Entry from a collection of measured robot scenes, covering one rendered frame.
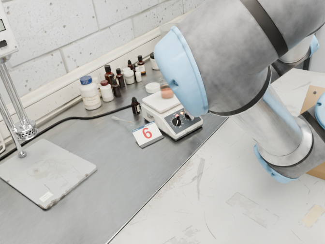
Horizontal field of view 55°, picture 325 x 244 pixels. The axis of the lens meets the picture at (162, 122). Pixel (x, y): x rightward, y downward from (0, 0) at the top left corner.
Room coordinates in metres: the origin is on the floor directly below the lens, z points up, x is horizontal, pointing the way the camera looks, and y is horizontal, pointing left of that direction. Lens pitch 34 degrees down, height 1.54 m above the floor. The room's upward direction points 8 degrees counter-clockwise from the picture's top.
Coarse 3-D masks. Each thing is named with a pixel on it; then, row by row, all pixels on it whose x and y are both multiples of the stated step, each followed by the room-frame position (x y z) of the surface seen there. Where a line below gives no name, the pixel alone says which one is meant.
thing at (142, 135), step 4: (152, 124) 0.90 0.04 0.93; (144, 128) 0.89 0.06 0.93; (148, 128) 0.89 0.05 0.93; (152, 128) 0.89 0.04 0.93; (156, 128) 0.89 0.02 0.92; (136, 132) 0.87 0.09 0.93; (140, 132) 0.87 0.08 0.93; (144, 132) 0.87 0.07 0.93; (148, 132) 0.88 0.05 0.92; (152, 132) 0.88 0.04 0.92; (156, 132) 0.88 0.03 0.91; (136, 136) 0.86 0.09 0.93; (140, 136) 0.86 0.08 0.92; (144, 136) 0.86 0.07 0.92; (148, 136) 0.86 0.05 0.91; (152, 136) 0.87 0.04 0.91; (140, 140) 0.85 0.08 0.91; (144, 140) 0.85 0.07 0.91
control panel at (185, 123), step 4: (176, 112) 0.91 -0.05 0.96; (180, 112) 0.91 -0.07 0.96; (184, 112) 0.92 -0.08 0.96; (168, 116) 0.89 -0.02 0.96; (172, 116) 0.90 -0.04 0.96; (176, 116) 0.90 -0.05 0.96; (180, 116) 0.90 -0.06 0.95; (184, 116) 0.90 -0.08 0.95; (168, 120) 0.88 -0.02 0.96; (184, 120) 0.89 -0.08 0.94; (188, 120) 0.89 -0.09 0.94; (192, 120) 0.89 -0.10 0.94; (196, 120) 0.89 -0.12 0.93; (200, 120) 0.89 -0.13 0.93; (172, 124) 0.87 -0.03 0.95; (184, 124) 0.87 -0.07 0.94; (188, 124) 0.87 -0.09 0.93; (192, 124) 0.88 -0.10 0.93; (172, 128) 0.85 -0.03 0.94; (176, 128) 0.85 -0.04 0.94; (180, 128) 0.86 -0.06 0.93; (184, 128) 0.86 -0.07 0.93; (176, 132) 0.84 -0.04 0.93
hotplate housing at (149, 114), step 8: (144, 104) 0.99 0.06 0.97; (144, 112) 0.98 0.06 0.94; (152, 112) 0.93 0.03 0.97; (168, 112) 0.91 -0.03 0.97; (152, 120) 0.94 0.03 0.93; (160, 120) 0.89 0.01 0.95; (160, 128) 0.90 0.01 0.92; (168, 128) 0.86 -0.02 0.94; (192, 128) 0.87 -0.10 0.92; (176, 136) 0.83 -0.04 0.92
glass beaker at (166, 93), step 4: (160, 76) 1.01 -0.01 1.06; (160, 80) 1.00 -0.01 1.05; (164, 80) 1.01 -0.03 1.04; (160, 84) 0.98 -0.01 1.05; (164, 84) 0.96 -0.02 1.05; (160, 88) 0.98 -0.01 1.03; (164, 88) 0.96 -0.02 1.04; (168, 88) 0.96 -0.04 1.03; (164, 92) 0.97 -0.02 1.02; (168, 92) 0.96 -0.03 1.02; (172, 92) 0.97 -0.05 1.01; (164, 96) 0.97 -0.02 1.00; (168, 96) 0.96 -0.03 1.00; (172, 96) 0.97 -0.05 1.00
